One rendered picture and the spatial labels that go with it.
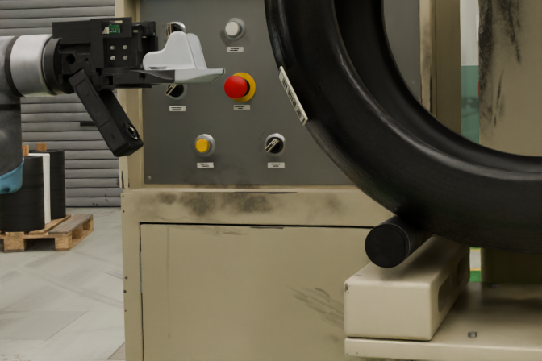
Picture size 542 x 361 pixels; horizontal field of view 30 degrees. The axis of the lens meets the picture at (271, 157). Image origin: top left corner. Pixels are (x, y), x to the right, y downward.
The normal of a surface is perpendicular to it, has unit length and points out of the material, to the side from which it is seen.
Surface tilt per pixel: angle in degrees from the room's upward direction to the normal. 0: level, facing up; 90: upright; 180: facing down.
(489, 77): 90
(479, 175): 100
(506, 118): 90
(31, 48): 61
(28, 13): 90
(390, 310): 90
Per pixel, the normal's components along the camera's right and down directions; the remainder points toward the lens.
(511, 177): -0.30, 0.24
